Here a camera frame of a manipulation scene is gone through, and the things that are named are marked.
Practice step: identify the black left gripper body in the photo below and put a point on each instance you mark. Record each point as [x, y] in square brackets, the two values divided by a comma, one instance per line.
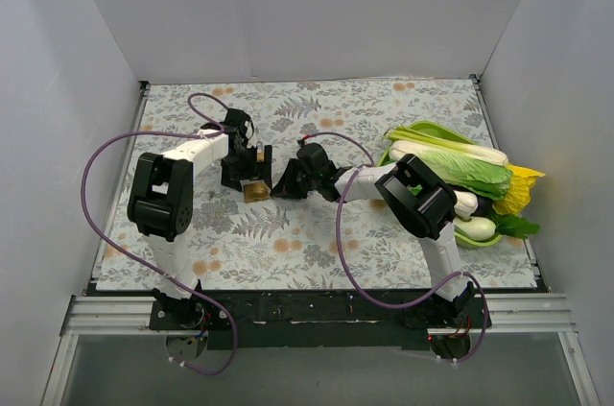
[245, 172]

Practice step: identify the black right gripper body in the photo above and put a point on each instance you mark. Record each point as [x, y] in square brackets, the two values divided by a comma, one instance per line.
[297, 177]

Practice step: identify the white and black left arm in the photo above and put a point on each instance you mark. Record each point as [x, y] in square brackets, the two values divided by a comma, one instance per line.
[162, 199]

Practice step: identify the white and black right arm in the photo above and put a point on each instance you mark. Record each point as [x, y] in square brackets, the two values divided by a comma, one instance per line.
[422, 203]

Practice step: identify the floral patterned table mat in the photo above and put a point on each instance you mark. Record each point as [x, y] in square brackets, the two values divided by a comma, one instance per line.
[277, 244]

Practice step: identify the green plastic tray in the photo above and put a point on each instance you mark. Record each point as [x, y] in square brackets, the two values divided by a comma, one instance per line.
[439, 131]

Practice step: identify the green napa cabbage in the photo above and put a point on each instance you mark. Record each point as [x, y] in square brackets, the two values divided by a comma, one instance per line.
[479, 169]

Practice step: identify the dark purple eggplant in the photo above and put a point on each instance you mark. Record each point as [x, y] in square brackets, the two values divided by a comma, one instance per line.
[469, 204]

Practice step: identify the green leafy vegetable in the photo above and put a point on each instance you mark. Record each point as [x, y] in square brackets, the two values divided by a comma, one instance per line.
[514, 226]

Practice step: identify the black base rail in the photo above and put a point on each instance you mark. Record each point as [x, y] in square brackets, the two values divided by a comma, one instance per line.
[319, 318]

